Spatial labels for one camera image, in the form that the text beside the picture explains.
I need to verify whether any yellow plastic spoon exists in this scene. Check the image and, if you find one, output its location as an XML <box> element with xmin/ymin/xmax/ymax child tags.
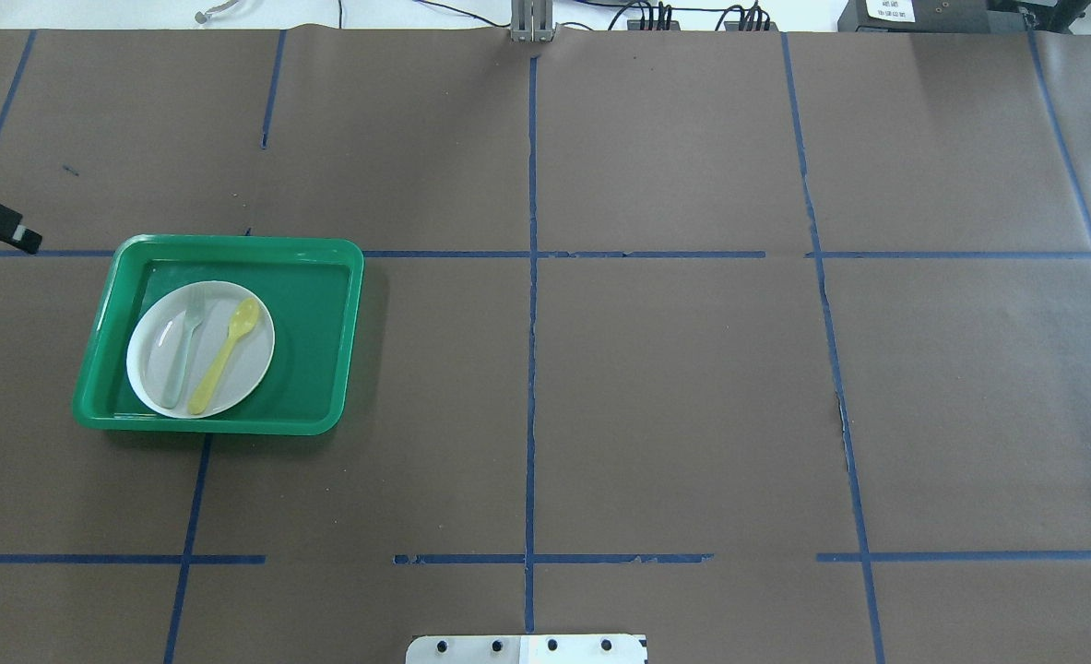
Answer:
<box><xmin>185</xmin><ymin>297</ymin><xmax>261</xmax><ymax>416</ymax></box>

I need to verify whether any far black usb hub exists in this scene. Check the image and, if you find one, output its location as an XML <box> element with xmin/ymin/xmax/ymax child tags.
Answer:
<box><xmin>625</xmin><ymin>1</ymin><xmax>681</xmax><ymax>32</ymax></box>

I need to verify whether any black usb hub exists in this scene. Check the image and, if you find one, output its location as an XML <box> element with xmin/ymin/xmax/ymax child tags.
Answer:
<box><xmin>715</xmin><ymin>1</ymin><xmax>778</xmax><ymax>32</ymax></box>
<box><xmin>625</xmin><ymin>1</ymin><xmax>681</xmax><ymax>32</ymax></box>

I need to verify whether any pale green plastic fork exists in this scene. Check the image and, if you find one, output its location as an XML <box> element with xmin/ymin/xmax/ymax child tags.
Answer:
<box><xmin>161</xmin><ymin>287</ymin><xmax>207</xmax><ymax>410</ymax></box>

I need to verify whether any white round plate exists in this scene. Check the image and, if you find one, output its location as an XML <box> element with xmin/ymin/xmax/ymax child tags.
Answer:
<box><xmin>125</xmin><ymin>280</ymin><xmax>276</xmax><ymax>420</ymax></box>

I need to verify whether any green plastic tray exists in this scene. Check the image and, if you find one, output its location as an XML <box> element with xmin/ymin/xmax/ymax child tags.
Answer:
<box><xmin>72</xmin><ymin>234</ymin><xmax>365</xmax><ymax>434</ymax></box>

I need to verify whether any near black usb hub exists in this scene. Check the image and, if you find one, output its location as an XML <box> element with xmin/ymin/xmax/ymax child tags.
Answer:
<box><xmin>715</xmin><ymin>1</ymin><xmax>778</xmax><ymax>32</ymax></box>

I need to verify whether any black computer box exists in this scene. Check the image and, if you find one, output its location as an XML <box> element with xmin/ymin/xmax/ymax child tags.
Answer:
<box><xmin>836</xmin><ymin>1</ymin><xmax>1028</xmax><ymax>34</ymax></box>

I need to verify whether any aluminium frame post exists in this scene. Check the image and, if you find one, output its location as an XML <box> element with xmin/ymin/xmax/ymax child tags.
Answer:
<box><xmin>509</xmin><ymin>0</ymin><xmax>558</xmax><ymax>43</ymax></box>

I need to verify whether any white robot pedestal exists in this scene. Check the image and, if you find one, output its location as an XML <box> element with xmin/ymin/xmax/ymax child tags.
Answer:
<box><xmin>405</xmin><ymin>633</ymin><xmax>649</xmax><ymax>663</ymax></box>

